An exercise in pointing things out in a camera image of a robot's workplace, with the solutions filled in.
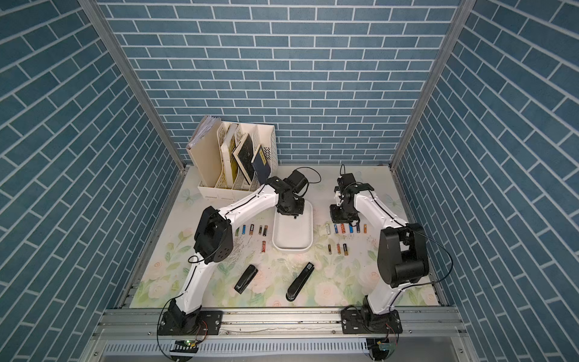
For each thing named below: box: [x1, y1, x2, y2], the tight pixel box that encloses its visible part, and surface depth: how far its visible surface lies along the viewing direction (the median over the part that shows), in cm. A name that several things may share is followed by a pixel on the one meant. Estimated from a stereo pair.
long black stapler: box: [285, 261, 316, 302], surface depth 81 cm
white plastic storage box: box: [271, 199, 314, 252], surface depth 96 cm
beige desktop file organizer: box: [186, 114, 279, 201], surface depth 103 cm
